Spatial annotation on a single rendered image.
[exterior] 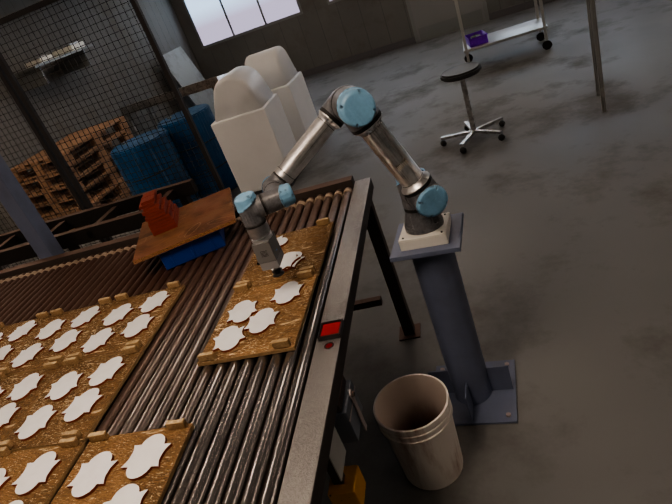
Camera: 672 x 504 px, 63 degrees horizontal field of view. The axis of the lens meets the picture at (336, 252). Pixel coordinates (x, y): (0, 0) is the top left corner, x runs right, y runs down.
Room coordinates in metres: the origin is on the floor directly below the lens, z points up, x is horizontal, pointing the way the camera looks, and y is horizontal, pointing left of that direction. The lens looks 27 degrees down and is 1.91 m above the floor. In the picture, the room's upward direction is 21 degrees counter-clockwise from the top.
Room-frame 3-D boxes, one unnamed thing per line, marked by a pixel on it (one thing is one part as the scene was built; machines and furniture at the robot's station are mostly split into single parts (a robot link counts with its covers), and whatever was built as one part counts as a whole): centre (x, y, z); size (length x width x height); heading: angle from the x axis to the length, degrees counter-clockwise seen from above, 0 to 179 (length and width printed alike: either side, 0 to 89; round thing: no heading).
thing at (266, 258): (1.75, 0.23, 1.13); 0.10 x 0.09 x 0.16; 74
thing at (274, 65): (6.86, -0.06, 0.61); 0.68 x 0.56 x 1.22; 155
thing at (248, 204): (1.75, 0.21, 1.29); 0.09 x 0.08 x 0.11; 94
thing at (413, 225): (1.91, -0.36, 0.96); 0.15 x 0.15 x 0.10
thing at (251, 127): (5.88, 0.34, 0.62); 0.63 x 0.59 x 1.25; 68
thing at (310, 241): (2.07, 0.19, 0.93); 0.41 x 0.35 x 0.02; 162
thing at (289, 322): (1.67, 0.33, 0.93); 0.41 x 0.35 x 0.02; 161
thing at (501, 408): (1.90, -0.36, 0.44); 0.38 x 0.38 x 0.87; 66
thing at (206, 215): (2.63, 0.64, 1.03); 0.50 x 0.50 x 0.02; 4
